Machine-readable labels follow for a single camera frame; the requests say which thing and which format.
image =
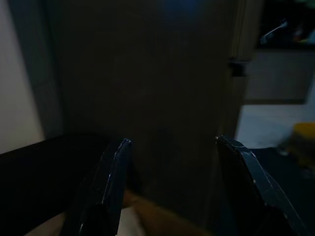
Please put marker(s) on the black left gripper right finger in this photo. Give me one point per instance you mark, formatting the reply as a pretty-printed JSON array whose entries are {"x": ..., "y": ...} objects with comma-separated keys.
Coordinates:
[{"x": 246, "y": 191}]

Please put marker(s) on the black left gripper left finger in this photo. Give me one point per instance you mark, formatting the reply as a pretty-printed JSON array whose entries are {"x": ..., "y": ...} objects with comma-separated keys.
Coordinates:
[{"x": 105, "y": 186}]

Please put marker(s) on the black rubbish bin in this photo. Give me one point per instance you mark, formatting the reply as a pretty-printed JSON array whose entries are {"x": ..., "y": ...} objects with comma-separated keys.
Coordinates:
[{"x": 37, "y": 177}]

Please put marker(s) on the brown cardboard box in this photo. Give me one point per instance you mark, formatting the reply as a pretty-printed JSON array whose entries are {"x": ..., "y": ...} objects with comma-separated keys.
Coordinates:
[{"x": 157, "y": 216}]

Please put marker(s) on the yellow container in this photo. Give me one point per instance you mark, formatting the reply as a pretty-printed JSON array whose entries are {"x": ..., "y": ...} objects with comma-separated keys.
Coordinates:
[{"x": 305, "y": 137}]

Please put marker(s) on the dark door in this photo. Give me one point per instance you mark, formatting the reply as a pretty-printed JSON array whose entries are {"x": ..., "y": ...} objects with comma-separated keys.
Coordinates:
[{"x": 147, "y": 73}]

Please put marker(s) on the black door latch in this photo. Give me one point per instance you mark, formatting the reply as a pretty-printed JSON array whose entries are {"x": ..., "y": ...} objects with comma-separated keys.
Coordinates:
[{"x": 237, "y": 68}]

